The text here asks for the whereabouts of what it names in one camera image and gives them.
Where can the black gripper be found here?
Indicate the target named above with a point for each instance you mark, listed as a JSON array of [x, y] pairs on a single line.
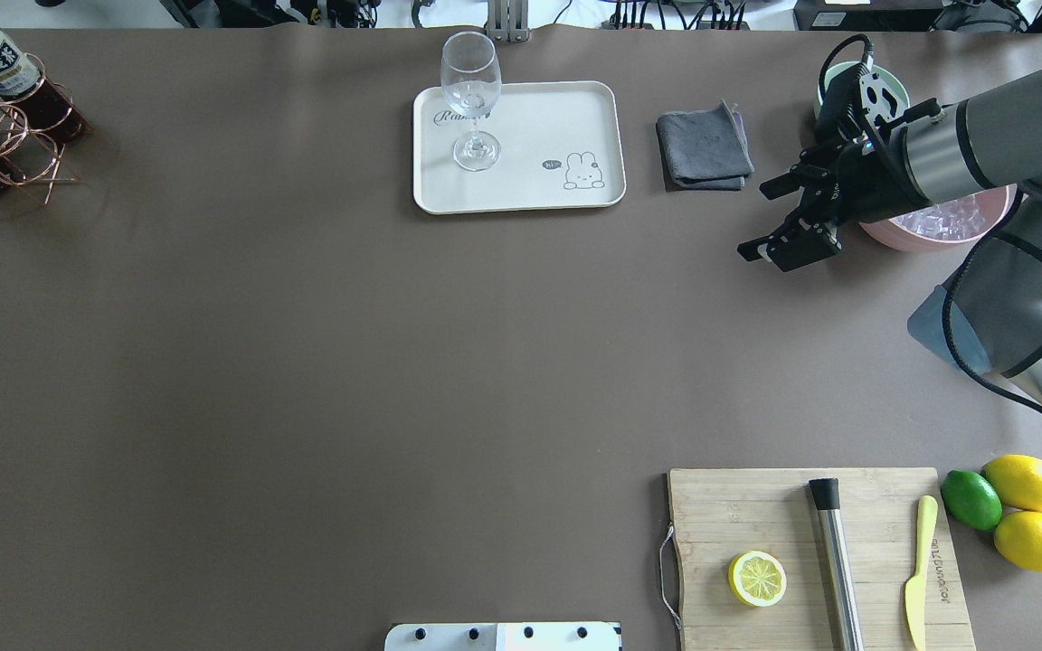
[[878, 183]]

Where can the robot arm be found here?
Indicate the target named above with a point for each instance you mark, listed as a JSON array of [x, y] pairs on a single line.
[[986, 317]]

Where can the grey folded cloth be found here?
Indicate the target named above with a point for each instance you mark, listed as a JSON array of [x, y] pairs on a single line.
[[705, 150]]

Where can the green bowl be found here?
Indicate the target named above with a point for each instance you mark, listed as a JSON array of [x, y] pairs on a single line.
[[896, 93]]

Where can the pink bowl of ice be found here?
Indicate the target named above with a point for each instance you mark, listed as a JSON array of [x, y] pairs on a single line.
[[946, 225]]

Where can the white rabbit serving tray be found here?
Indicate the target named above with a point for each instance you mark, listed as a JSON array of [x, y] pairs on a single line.
[[561, 150]]

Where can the steel muddler black tip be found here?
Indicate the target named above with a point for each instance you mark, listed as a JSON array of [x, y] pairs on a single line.
[[826, 498]]

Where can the bamboo cutting board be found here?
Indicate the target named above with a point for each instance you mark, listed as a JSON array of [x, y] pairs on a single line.
[[719, 513]]

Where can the green lime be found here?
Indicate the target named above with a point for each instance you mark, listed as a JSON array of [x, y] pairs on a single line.
[[972, 500]]

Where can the upper yellow lemon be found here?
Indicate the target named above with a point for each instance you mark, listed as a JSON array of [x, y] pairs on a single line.
[[1017, 480]]

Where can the yellow lemon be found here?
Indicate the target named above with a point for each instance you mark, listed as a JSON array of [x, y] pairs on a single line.
[[1018, 538], [1017, 480]]

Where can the clear wine glass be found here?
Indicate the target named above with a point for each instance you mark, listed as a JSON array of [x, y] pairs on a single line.
[[470, 79]]

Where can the lemon half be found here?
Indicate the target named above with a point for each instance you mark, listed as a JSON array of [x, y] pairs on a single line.
[[757, 579]]

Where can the yellow plastic knife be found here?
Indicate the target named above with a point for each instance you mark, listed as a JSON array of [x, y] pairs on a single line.
[[915, 588]]

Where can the lower yellow lemon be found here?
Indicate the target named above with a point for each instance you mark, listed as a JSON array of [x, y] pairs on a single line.
[[1018, 538]]

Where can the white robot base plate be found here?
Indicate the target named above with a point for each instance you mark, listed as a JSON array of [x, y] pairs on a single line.
[[527, 635]]

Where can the copper wire bottle basket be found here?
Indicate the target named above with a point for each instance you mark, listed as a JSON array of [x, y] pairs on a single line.
[[33, 166]]

